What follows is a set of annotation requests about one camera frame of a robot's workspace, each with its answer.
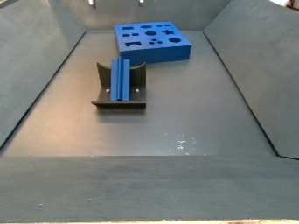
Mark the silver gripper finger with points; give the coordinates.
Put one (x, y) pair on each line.
(92, 3)
(142, 3)

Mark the blue star-profile bar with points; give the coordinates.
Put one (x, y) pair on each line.
(120, 80)

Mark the black curved fixture stand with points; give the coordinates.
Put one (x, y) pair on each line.
(136, 101)

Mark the blue shape-sorter block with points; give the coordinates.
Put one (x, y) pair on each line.
(151, 42)

